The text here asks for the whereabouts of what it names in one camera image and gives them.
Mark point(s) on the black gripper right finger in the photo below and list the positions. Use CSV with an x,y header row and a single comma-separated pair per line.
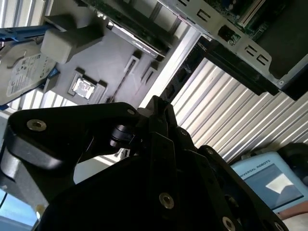
x,y
204,173

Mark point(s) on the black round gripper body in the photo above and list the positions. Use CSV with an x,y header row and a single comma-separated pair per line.
x,y
108,204

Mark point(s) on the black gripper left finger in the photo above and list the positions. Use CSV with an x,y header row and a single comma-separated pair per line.
x,y
60,120

